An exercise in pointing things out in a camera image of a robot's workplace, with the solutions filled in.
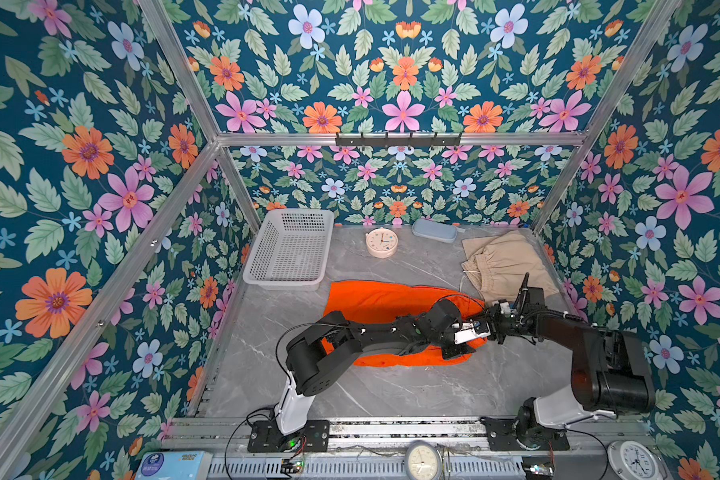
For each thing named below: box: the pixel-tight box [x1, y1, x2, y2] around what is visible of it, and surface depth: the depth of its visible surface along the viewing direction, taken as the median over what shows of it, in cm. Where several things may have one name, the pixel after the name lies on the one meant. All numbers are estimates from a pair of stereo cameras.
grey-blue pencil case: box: [412, 218, 466, 243], surface depth 118 cm
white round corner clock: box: [607, 440, 668, 480], surface depth 69 cm
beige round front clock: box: [405, 440, 441, 480], surface depth 68 cm
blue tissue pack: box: [135, 450, 213, 480], surface depth 67 cm
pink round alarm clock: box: [366, 227, 399, 259], surface depth 113 cm
